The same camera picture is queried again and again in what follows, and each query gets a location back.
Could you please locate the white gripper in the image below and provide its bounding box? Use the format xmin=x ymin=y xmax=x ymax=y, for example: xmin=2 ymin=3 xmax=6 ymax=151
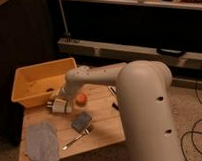
xmin=46 ymin=98 xmax=73 ymax=114

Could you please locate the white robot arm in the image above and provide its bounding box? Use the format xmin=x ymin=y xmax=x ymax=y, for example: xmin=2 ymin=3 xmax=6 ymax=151
xmin=51 ymin=60 xmax=184 ymax=161

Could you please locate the yellow plastic tray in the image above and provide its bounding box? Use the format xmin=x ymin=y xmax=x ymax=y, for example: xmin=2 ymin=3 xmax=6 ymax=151
xmin=11 ymin=58 xmax=77 ymax=109

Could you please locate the blue sponge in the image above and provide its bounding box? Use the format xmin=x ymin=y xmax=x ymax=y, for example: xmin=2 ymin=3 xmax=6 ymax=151
xmin=71 ymin=112 xmax=92 ymax=133

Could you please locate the metal fork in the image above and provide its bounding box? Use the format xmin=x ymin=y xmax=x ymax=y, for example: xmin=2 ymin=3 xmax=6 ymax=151
xmin=62 ymin=125 xmax=93 ymax=150

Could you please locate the grey cloth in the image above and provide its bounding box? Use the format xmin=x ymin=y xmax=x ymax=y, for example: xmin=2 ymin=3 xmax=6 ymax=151
xmin=26 ymin=122 xmax=59 ymax=161

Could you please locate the wooden table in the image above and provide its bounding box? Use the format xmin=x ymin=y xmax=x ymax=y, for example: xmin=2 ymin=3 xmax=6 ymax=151
xmin=18 ymin=84 xmax=125 ymax=161

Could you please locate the wooden scrub brush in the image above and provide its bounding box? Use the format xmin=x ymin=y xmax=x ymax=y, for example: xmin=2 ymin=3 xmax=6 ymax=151
xmin=111 ymin=102 xmax=119 ymax=110

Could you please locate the dish brush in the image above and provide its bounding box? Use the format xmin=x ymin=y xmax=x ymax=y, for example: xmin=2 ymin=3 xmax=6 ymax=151
xmin=108 ymin=86 xmax=116 ymax=96

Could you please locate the black remote on shelf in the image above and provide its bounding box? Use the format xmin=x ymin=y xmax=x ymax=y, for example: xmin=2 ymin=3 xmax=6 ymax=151
xmin=156 ymin=48 xmax=186 ymax=57

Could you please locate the wooden shelf unit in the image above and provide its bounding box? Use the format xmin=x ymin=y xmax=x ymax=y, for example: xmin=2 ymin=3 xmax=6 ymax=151
xmin=58 ymin=0 xmax=202 ymax=70

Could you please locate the black floor cable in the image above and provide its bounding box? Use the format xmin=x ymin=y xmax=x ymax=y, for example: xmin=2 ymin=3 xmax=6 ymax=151
xmin=177 ymin=54 xmax=202 ymax=161

